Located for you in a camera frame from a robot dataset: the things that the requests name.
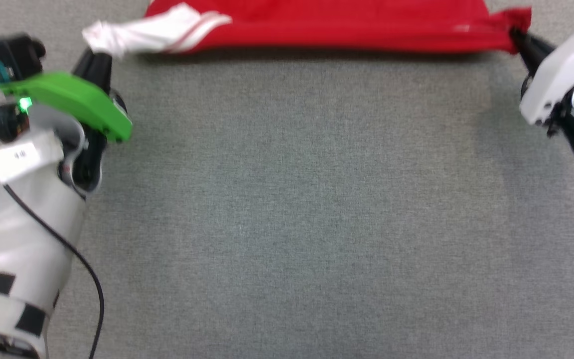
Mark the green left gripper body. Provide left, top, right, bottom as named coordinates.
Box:
left=0, top=73, right=133, bottom=143

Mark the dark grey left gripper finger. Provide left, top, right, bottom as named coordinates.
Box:
left=74, top=50, right=96, bottom=86
left=94, top=52, right=114, bottom=95

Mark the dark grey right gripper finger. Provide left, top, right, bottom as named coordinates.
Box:
left=510, top=29, right=557, bottom=59
left=522, top=50, right=542, bottom=78

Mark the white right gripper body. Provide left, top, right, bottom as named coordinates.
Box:
left=519, top=31, right=574, bottom=125

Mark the red and white garment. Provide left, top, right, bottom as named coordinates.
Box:
left=82, top=0, right=533, bottom=55

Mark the grey fabric sofa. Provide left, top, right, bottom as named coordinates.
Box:
left=0, top=0, right=574, bottom=359

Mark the white paper cable label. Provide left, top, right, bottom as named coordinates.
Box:
left=0, top=131, right=64, bottom=183

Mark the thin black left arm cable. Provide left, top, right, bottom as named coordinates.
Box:
left=0, top=112, right=106, bottom=359

